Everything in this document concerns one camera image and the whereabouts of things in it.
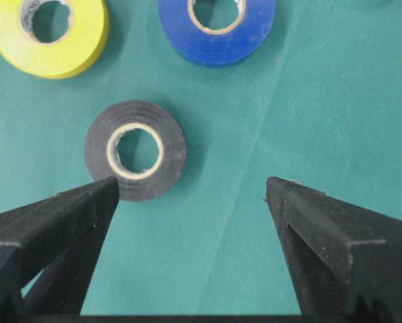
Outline green table cloth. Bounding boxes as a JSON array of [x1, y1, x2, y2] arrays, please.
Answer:
[[0, 1, 402, 315]]

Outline blue tape roll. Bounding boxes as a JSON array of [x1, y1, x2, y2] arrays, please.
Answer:
[[158, 1, 276, 67]]

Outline yellow tape roll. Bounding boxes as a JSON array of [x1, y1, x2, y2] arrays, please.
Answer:
[[0, 0, 110, 79]]

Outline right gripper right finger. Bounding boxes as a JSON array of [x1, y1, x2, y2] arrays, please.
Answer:
[[266, 177, 402, 320]]

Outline black tape roll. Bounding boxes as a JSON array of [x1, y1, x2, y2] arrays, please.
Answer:
[[84, 100, 186, 201]]

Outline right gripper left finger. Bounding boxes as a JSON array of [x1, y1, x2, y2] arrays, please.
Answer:
[[0, 177, 119, 318]]

